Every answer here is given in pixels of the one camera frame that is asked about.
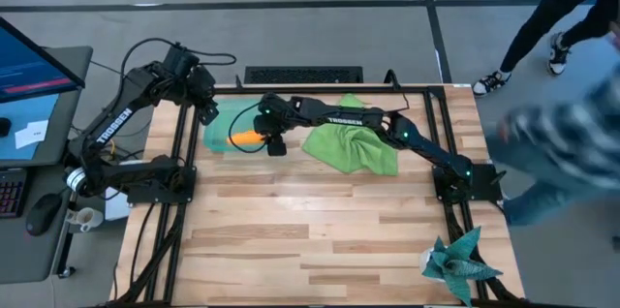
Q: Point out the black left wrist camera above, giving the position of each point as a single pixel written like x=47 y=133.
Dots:
x=180 y=61

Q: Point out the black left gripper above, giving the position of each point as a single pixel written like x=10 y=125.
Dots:
x=201 y=86

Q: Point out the black backlit keyboard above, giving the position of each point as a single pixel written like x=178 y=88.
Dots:
x=12 y=194

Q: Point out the green microfiber towel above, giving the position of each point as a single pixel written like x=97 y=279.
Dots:
x=349 y=153

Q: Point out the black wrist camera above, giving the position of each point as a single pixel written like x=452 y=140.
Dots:
x=180 y=61
x=277 y=145

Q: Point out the white paper note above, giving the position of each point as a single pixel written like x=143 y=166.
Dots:
x=31 y=134

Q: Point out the black frame clamp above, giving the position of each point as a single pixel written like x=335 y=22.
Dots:
x=392 y=72
x=238 y=83

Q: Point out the small black round device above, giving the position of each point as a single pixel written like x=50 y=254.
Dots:
x=4 y=127

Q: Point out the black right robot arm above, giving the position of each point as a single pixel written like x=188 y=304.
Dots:
x=344 y=116

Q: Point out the black computer monitor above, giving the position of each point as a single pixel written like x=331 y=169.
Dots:
x=29 y=70

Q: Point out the pale blue desk pad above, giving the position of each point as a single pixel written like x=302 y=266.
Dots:
x=14 y=109

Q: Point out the grey computer desk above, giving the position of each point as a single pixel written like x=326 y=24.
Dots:
x=29 y=259

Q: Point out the black aluminium table frame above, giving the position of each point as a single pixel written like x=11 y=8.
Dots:
x=339 y=90

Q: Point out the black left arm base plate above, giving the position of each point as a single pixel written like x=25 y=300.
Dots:
x=155 y=199

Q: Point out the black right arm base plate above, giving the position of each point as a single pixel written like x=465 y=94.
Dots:
x=486 y=182

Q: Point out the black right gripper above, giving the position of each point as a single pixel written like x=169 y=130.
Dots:
x=276 y=112

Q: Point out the teal fabric artificial plant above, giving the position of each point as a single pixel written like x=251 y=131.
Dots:
x=457 y=264

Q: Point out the teal translucent plastic basket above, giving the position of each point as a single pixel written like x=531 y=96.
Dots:
x=218 y=124

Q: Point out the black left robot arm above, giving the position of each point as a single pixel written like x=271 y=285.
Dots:
x=114 y=124

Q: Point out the black computer mouse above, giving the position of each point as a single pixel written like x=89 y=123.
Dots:
x=43 y=213

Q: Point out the orange microfiber towel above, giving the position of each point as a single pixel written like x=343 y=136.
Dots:
x=244 y=138

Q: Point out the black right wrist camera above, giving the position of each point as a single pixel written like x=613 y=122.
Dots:
x=277 y=145

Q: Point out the white rectangular box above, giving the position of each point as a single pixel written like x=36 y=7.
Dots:
x=116 y=208

